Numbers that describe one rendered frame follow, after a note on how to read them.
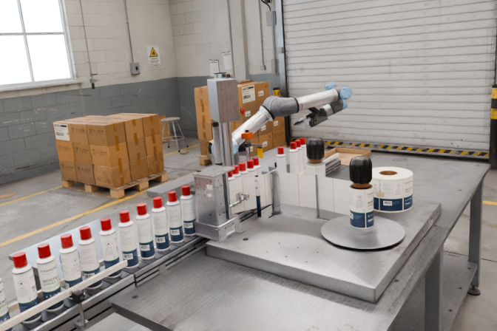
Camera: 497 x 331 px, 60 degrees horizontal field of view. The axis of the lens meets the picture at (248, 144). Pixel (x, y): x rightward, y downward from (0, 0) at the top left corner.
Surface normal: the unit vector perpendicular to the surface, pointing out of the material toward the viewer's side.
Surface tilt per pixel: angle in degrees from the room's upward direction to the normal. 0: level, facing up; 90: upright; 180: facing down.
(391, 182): 90
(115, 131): 90
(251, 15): 90
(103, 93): 90
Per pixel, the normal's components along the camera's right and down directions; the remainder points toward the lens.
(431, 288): -0.59, 0.22
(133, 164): 0.78, 0.02
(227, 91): 0.32, 0.18
